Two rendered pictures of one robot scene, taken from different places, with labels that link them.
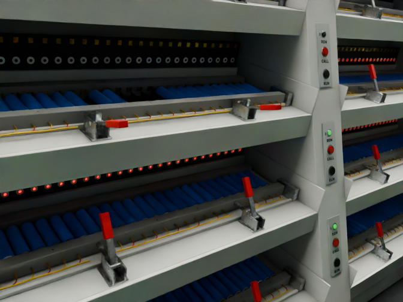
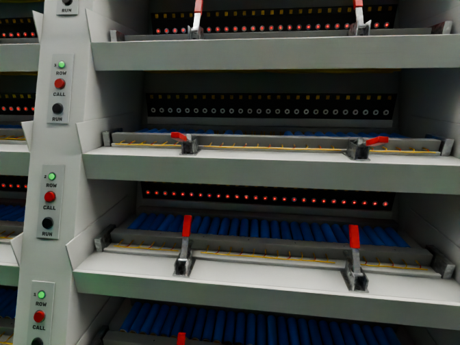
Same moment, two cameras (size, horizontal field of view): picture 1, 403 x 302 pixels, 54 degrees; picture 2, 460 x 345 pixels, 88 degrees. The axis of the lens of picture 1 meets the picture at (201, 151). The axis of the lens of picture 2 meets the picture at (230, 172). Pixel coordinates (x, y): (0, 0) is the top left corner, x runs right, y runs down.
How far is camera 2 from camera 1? 34 cm
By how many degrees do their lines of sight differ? 45
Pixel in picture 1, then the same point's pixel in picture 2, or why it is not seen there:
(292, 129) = (440, 181)
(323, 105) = not seen: outside the picture
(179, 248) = (254, 271)
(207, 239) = (287, 275)
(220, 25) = (332, 62)
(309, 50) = not seen: outside the picture
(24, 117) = (150, 135)
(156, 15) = (255, 58)
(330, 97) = not seen: outside the picture
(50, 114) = (167, 135)
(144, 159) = (224, 178)
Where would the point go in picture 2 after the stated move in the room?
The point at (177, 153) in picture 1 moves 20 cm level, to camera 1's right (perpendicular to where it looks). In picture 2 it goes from (259, 179) to (421, 181)
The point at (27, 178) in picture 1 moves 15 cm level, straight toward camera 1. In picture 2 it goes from (132, 173) to (33, 164)
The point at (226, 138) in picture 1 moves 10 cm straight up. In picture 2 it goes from (322, 174) to (324, 110)
